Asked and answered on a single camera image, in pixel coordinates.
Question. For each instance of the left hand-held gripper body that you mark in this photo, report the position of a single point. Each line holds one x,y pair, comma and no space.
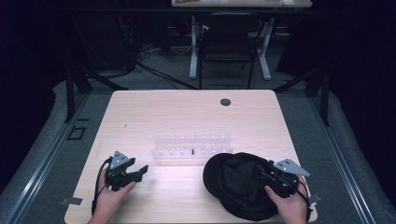
117,174

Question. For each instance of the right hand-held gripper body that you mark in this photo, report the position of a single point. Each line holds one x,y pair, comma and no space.
285,177

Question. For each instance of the black hat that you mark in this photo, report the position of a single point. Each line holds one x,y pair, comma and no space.
236,186

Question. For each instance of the person's left hand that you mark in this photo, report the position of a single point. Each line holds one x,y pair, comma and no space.
110,199

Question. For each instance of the person's right hand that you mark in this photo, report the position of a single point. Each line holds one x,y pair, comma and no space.
291,203

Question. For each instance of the grey tape strip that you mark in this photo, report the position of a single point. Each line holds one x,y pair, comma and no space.
72,201
315,199

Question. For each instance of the clear acrylic rack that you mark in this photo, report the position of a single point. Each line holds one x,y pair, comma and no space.
191,149

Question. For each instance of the dark round table grommet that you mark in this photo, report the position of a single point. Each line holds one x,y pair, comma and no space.
225,102

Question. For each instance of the black metal stand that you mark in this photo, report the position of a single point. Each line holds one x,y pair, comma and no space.
320,90
77,84

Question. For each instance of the black chair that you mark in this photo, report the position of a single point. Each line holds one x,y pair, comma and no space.
229,46

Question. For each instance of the white-legged desk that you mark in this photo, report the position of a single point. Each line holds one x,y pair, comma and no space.
243,3

